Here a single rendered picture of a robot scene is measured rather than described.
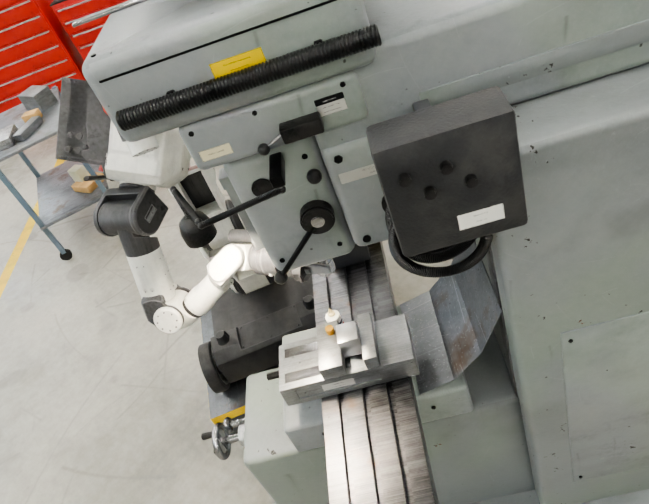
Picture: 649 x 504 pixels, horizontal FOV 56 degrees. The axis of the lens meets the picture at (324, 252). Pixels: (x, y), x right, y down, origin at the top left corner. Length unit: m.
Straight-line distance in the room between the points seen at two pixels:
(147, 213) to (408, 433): 0.83
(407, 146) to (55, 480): 2.71
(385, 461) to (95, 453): 1.99
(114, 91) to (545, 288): 0.90
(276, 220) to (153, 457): 1.93
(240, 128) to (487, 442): 1.18
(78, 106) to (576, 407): 1.43
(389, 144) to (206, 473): 2.16
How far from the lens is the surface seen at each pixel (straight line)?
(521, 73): 1.15
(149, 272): 1.63
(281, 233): 1.27
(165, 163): 1.57
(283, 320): 2.30
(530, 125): 1.13
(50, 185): 4.84
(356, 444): 1.51
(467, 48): 1.10
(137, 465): 3.03
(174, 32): 1.05
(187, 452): 2.92
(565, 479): 2.02
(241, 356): 2.29
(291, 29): 1.02
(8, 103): 6.81
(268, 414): 1.89
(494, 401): 1.74
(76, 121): 1.62
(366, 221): 1.24
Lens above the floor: 2.19
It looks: 40 degrees down
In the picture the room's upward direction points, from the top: 23 degrees counter-clockwise
